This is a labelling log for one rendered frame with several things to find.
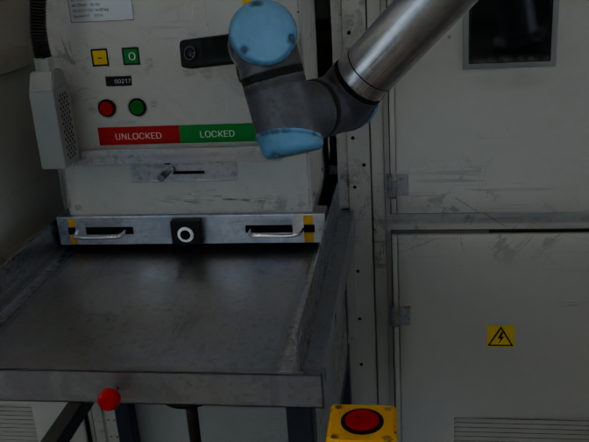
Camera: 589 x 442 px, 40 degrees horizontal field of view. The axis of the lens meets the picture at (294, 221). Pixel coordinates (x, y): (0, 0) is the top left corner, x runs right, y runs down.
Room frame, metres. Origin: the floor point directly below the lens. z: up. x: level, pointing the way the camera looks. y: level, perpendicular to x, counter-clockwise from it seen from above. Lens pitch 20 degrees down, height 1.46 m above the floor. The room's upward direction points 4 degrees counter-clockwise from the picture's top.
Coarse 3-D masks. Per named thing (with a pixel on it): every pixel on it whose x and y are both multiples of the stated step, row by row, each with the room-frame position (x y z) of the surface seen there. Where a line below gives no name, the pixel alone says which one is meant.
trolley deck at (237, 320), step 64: (128, 256) 1.50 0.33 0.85; (192, 256) 1.47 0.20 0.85; (256, 256) 1.45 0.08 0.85; (64, 320) 1.23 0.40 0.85; (128, 320) 1.21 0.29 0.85; (192, 320) 1.20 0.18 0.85; (256, 320) 1.18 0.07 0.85; (320, 320) 1.17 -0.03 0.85; (0, 384) 1.08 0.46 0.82; (64, 384) 1.07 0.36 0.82; (128, 384) 1.05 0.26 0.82; (192, 384) 1.03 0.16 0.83; (256, 384) 1.02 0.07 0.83; (320, 384) 1.00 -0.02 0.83
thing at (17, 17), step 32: (0, 0) 1.69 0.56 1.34; (0, 32) 1.67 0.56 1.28; (0, 64) 1.63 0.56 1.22; (32, 64) 1.76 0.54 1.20; (0, 96) 1.64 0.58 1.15; (0, 128) 1.62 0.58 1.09; (32, 128) 1.72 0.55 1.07; (0, 160) 1.60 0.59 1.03; (32, 160) 1.70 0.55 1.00; (0, 192) 1.58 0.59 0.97; (32, 192) 1.68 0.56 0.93; (64, 192) 1.78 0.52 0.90; (0, 224) 1.56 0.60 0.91; (32, 224) 1.66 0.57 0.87; (0, 256) 1.54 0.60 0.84
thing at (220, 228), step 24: (72, 216) 1.53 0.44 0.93; (96, 216) 1.52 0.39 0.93; (120, 216) 1.52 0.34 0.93; (144, 216) 1.51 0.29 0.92; (168, 216) 1.50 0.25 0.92; (192, 216) 1.49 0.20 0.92; (216, 216) 1.48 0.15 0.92; (240, 216) 1.48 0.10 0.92; (264, 216) 1.47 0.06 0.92; (288, 216) 1.46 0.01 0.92; (96, 240) 1.52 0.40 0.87; (120, 240) 1.51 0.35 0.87; (144, 240) 1.51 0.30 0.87; (168, 240) 1.50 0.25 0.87; (216, 240) 1.48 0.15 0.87; (240, 240) 1.48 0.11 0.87; (264, 240) 1.47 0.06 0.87; (288, 240) 1.46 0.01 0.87
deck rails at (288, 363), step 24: (336, 192) 1.62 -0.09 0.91; (336, 216) 1.60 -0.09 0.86; (48, 240) 1.50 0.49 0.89; (24, 264) 1.39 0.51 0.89; (48, 264) 1.47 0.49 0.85; (312, 264) 1.39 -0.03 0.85; (0, 288) 1.30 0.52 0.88; (24, 288) 1.37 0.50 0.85; (312, 288) 1.19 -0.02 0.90; (0, 312) 1.27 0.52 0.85; (312, 312) 1.17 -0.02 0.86; (288, 336) 1.12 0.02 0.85; (288, 360) 1.04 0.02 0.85
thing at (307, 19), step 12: (300, 0) 1.47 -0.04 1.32; (312, 0) 1.65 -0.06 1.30; (300, 12) 1.47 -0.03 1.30; (312, 12) 1.64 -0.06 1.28; (300, 24) 1.47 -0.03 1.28; (312, 24) 1.63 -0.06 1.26; (312, 36) 1.62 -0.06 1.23; (312, 48) 1.61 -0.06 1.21; (312, 60) 1.60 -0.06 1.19; (312, 72) 1.59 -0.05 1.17; (324, 144) 1.75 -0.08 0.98; (312, 156) 1.51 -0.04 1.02; (324, 156) 1.73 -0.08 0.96; (312, 168) 1.50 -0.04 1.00; (324, 168) 1.72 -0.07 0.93; (312, 180) 1.49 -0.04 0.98; (312, 192) 1.48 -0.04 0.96; (312, 204) 1.47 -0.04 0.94
